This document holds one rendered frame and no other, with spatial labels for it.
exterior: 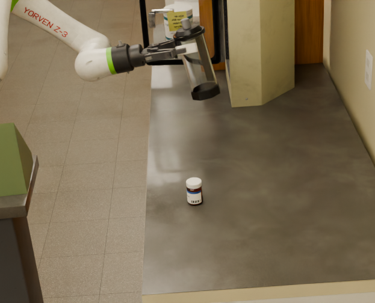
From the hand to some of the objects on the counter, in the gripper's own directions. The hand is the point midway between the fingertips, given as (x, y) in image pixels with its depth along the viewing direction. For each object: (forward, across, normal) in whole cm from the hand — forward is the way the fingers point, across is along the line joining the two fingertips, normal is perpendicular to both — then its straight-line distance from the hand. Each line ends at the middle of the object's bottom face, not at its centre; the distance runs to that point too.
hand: (190, 44), depth 249 cm
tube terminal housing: (+18, +34, +31) cm, 49 cm away
